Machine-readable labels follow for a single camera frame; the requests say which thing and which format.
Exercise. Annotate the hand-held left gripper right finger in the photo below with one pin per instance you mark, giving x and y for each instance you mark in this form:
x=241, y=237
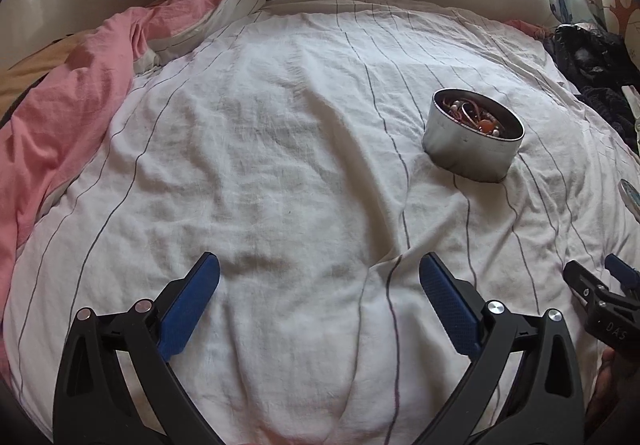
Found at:
x=447, y=305

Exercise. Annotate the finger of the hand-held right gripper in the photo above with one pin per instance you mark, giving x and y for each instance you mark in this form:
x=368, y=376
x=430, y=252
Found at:
x=622, y=271
x=580, y=277

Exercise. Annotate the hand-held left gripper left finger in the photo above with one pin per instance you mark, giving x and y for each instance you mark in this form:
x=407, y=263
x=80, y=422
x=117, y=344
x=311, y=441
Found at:
x=192, y=305

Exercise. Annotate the round silver tin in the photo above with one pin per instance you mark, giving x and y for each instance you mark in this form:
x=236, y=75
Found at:
x=470, y=157

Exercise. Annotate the person's right hand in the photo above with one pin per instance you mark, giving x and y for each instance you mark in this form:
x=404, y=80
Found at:
x=605, y=385

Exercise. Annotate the round tin lid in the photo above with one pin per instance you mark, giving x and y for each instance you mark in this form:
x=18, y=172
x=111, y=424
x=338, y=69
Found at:
x=631, y=195

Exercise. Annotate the white striped duvet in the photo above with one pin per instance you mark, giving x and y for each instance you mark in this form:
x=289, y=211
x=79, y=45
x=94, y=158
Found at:
x=250, y=150

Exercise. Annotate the cream cloth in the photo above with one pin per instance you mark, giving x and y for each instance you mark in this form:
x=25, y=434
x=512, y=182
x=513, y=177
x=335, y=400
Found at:
x=634, y=97

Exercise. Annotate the dark clothes pile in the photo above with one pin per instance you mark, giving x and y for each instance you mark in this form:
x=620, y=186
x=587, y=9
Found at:
x=595, y=55

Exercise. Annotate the pink blanket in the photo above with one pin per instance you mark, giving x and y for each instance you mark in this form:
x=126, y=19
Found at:
x=60, y=115

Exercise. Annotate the tan bed sheet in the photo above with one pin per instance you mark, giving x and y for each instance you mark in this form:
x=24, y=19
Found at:
x=30, y=75

